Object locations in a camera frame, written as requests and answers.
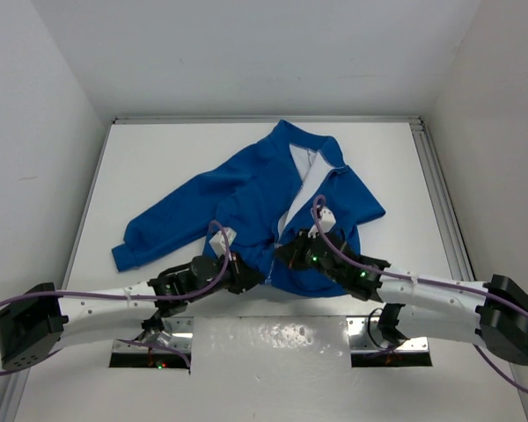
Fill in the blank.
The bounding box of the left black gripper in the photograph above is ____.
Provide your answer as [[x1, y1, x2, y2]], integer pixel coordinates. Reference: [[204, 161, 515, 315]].
[[187, 250, 265, 302]]

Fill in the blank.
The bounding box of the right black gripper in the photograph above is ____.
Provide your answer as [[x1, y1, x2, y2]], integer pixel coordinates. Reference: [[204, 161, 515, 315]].
[[274, 226, 344, 284]]

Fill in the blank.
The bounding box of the blue zip-up jacket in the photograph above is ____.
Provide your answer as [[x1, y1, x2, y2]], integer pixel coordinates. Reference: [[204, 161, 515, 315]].
[[112, 120, 385, 297]]

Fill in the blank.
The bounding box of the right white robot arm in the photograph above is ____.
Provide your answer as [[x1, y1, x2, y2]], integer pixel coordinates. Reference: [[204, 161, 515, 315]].
[[275, 229, 528, 366]]

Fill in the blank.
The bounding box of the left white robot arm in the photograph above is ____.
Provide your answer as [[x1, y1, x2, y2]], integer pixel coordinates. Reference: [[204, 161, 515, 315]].
[[0, 253, 264, 373]]

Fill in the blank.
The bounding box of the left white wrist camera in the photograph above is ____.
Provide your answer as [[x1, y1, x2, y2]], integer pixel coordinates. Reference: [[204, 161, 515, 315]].
[[209, 227, 237, 258]]

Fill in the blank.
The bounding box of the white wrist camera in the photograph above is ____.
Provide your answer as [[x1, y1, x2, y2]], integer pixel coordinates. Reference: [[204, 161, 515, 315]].
[[209, 227, 237, 258], [312, 207, 336, 233]]

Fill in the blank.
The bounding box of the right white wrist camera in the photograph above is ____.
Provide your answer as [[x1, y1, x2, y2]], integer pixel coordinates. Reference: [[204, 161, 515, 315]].
[[312, 207, 336, 233]]

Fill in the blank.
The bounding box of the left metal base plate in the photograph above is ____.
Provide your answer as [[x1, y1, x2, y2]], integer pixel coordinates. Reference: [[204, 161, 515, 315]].
[[112, 317, 194, 353]]

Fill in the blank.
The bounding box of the metal base plate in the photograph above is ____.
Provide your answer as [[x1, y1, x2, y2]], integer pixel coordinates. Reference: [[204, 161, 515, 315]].
[[112, 317, 194, 353], [346, 316, 430, 353]]

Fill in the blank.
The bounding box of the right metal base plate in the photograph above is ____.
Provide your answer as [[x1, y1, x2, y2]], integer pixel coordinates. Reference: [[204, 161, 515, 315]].
[[346, 316, 430, 353]]

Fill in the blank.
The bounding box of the aluminium frame rail right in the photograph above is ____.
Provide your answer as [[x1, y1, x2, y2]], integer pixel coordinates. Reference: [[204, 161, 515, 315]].
[[410, 120, 474, 280]]

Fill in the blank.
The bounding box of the aluminium frame rail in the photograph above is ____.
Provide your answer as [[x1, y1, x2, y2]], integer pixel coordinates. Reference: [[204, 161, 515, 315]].
[[0, 118, 118, 422], [113, 114, 422, 125], [410, 120, 474, 280]]

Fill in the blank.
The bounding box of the aluminium frame rail back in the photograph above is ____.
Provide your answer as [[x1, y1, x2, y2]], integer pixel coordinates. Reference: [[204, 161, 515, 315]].
[[113, 114, 422, 125]]

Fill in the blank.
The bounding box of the aluminium frame rail left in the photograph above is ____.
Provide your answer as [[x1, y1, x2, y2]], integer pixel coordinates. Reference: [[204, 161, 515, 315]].
[[0, 118, 118, 422]]

